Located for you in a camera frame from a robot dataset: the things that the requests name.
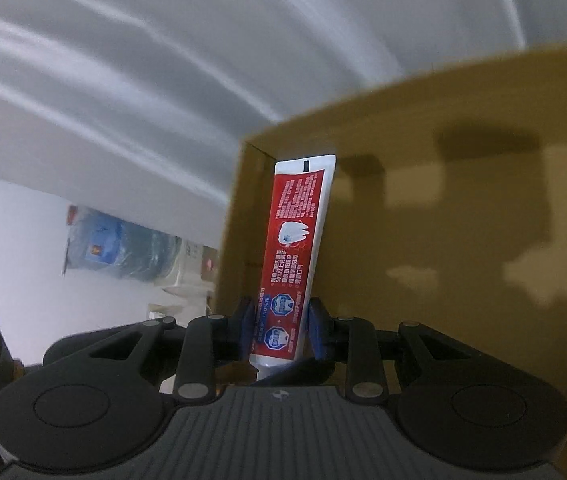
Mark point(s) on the white satin curtain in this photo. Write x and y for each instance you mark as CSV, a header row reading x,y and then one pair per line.
x,y
163,60

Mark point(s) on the white water dispenser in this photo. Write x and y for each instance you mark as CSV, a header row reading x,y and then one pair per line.
x,y
193,265

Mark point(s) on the blue water jug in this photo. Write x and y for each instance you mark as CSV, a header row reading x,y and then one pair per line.
x,y
113,245

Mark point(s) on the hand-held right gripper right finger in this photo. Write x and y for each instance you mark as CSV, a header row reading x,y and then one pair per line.
x,y
317,330

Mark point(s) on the brown cardboard box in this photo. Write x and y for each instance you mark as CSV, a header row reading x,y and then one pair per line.
x,y
438,210

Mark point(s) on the red toothpaste tube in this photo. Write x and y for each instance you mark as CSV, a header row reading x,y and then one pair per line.
x,y
296,220

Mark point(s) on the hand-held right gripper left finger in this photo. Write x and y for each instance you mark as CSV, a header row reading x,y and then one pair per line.
x,y
246,327

